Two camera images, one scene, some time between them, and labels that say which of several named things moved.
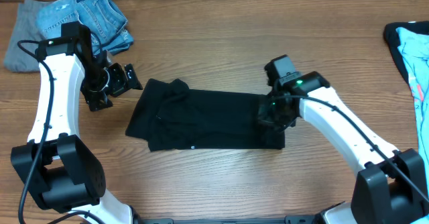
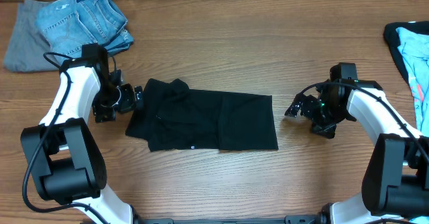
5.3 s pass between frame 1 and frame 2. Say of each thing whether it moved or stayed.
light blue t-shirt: stayed
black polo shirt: stayed
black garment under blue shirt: stayed
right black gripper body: moved
